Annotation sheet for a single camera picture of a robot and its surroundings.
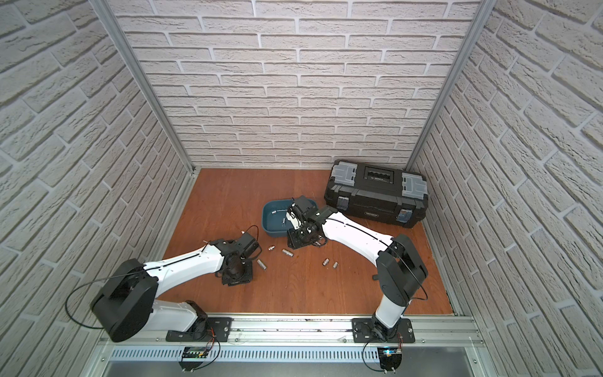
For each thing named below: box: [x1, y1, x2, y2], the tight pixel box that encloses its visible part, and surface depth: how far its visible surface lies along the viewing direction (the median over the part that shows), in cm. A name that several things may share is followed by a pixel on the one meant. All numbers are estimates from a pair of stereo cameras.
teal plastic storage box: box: [261, 198, 295, 238], surface depth 102 cm
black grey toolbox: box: [324, 158, 429, 229], surface depth 93 cm
